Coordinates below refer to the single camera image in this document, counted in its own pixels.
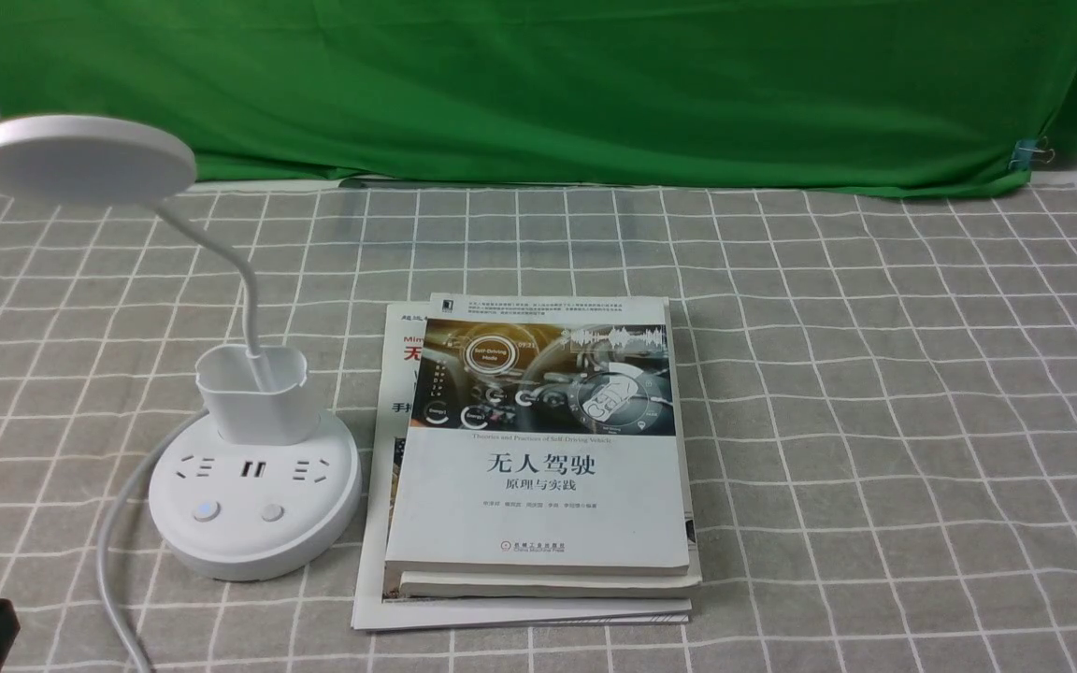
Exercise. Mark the white desk lamp with socket base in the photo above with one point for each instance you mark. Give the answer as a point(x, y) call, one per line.
point(267, 478)

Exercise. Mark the top book self-driving cover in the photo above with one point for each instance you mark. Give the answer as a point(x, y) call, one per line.
point(538, 486)

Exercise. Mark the middle book under top book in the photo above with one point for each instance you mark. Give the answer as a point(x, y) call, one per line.
point(595, 585)

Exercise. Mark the bottom white magazine book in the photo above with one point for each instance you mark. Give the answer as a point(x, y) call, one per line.
point(373, 611)

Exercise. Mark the green backdrop cloth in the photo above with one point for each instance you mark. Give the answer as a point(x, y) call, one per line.
point(885, 98)

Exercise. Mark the blue binder clip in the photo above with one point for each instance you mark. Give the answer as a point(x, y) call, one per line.
point(1029, 154)

